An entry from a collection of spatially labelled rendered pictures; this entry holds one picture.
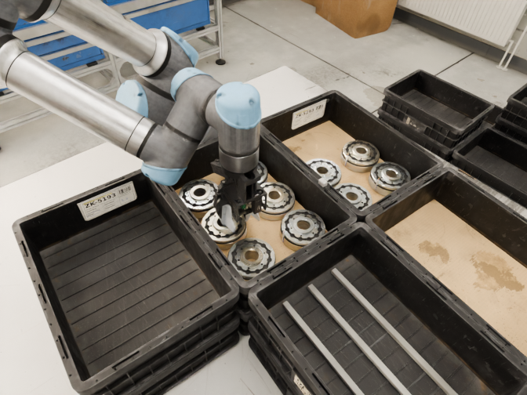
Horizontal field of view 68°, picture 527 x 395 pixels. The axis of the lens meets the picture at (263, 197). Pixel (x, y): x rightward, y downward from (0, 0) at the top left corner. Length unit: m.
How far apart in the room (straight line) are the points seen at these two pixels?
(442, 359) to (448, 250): 0.26
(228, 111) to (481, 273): 0.66
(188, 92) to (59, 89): 0.22
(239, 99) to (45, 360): 0.69
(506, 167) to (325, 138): 1.11
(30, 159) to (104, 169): 1.33
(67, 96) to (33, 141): 1.99
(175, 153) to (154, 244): 0.27
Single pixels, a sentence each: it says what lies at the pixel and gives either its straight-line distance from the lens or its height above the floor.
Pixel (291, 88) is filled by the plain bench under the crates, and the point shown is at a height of 0.70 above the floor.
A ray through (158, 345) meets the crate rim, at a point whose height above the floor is 0.93.
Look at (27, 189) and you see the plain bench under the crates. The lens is 1.35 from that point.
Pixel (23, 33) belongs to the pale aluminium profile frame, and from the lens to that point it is 2.50.
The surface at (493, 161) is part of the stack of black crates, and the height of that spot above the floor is 0.38.
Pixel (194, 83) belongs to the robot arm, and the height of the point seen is 1.18.
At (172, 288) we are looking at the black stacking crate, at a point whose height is 0.83.
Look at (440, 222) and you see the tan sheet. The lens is 1.05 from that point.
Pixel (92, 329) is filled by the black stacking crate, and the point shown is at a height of 0.83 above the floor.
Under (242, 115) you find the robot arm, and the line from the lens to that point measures 0.64.
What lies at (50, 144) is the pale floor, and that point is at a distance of 2.68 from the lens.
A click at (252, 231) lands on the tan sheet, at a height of 0.83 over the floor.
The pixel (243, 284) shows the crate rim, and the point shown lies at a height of 0.93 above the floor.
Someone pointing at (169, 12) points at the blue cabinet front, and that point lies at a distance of 2.85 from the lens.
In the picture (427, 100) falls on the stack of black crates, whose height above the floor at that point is 0.49.
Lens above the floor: 1.56
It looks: 48 degrees down
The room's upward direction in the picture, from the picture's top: 3 degrees clockwise
